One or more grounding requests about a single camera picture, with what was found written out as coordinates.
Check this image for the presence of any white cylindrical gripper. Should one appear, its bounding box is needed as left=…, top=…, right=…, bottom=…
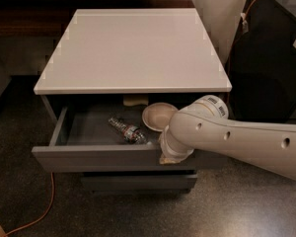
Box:
left=159, top=126, right=193, bottom=165

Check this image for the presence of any clear plastic water bottle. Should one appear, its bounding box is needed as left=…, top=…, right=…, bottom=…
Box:
left=109, top=117, right=147, bottom=144

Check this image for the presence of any grey top drawer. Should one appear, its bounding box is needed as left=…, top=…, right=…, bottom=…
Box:
left=33, top=95, right=227, bottom=173

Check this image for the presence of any grey drawer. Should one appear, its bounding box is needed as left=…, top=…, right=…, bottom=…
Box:
left=33, top=95, right=227, bottom=173
left=81, top=171, right=197, bottom=192

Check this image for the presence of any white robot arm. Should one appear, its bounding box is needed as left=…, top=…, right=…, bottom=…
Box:
left=160, top=95, right=296, bottom=181

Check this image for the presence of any grey bottom drawer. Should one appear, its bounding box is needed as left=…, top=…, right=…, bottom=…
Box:
left=81, top=171, right=197, bottom=192

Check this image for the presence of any grey drawer cabinet white top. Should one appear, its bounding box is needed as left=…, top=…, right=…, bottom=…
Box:
left=34, top=8, right=232, bottom=194

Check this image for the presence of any beige ceramic bowl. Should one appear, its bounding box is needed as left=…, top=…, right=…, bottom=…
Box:
left=142, top=103, right=178, bottom=132

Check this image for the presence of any yellow sponge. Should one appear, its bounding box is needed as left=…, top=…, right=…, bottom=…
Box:
left=123, top=94, right=149, bottom=107

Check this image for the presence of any dark cabinet at right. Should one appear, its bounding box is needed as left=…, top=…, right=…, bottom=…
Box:
left=225, top=0, right=296, bottom=123

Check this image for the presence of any dark wooden bench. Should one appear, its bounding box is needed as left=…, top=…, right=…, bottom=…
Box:
left=0, top=0, right=194, bottom=37

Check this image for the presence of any orange floor cable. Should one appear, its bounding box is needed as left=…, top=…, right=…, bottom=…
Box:
left=1, top=171, right=56, bottom=237

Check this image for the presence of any white cable plug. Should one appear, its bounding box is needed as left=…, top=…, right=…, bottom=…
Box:
left=240, top=13, right=249, bottom=34

